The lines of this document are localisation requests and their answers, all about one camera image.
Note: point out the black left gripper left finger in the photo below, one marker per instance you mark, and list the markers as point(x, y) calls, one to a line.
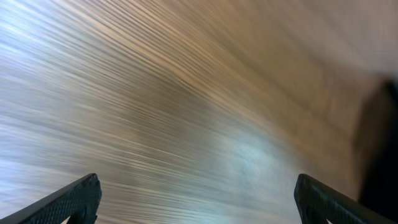
point(76, 203)

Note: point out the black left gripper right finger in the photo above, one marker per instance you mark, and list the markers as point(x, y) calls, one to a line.
point(318, 203)

